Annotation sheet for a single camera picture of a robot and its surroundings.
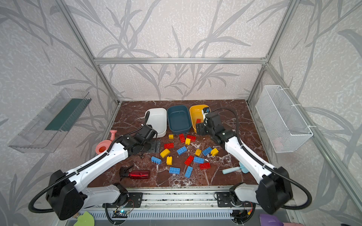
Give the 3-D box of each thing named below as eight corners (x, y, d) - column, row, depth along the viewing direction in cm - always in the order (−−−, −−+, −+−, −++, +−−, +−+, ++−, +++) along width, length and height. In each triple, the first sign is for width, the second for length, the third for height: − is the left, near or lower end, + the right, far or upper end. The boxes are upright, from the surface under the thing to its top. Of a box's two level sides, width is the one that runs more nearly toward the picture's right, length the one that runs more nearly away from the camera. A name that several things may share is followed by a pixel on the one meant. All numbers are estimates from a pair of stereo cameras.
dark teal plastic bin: (165, 134, 102) (164, 130, 97) (168, 110, 117) (167, 105, 112) (191, 134, 102) (191, 130, 97) (191, 110, 117) (191, 105, 112)
